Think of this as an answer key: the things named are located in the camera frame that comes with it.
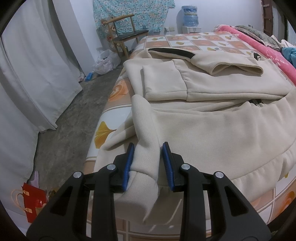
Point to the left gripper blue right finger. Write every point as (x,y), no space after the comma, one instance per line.
(183,177)

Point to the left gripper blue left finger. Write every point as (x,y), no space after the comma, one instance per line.
(109,180)

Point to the beige zip-up jacket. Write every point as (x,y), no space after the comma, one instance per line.
(220,111)

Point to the red paper gift bag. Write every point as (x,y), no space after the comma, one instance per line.
(30,200)

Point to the blue object on floor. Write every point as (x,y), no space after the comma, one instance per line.
(89,77)

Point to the white plastic bag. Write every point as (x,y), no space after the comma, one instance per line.
(106,62)

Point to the white curtain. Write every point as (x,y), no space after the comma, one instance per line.
(39,79)

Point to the white water dispenser base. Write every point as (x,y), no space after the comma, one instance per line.
(189,30)

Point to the wooden chair black seat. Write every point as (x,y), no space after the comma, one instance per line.
(120,39)

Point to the pink floral blanket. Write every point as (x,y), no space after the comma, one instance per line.
(277,58)

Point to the blue water dispenser bottle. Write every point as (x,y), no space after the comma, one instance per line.
(190,16)

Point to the green lace-trimmed pillow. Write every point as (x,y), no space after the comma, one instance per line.
(260,36)

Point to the teal garment on bed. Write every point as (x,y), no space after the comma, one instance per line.
(290,55)

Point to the white wall socket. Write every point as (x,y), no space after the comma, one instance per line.
(169,29)

